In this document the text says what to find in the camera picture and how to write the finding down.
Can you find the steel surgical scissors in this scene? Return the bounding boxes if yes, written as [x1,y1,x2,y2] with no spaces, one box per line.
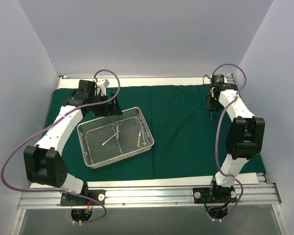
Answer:
[113,121,122,141]

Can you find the metal mesh instrument tray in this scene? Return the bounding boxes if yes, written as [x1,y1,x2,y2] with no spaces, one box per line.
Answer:
[77,107,154,169]

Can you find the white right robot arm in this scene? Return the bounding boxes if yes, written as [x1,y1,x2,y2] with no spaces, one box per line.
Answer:
[206,83,265,202]

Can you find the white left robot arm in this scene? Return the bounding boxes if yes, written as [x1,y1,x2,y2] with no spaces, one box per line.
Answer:
[24,79,122,205]

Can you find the steel forceps clamp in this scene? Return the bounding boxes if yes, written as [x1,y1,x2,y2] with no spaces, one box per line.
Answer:
[137,128,147,147]

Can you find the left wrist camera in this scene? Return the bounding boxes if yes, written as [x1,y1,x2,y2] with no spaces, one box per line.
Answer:
[97,79,110,93]

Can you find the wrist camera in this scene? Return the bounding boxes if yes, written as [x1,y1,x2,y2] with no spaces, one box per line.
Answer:
[97,79,110,93]
[211,74,225,86]

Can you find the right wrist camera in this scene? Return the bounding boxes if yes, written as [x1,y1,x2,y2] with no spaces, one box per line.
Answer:
[211,74,225,86]

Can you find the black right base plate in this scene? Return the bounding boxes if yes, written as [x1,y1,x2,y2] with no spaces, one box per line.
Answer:
[192,187,237,204]

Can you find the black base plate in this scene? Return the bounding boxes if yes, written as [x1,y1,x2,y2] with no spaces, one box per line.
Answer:
[60,189,106,207]
[192,187,237,204]

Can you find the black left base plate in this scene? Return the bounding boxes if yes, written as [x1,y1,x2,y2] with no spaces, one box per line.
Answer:
[60,189,106,207]

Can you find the aluminium front rail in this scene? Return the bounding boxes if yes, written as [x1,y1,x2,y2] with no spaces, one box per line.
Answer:
[17,184,281,210]

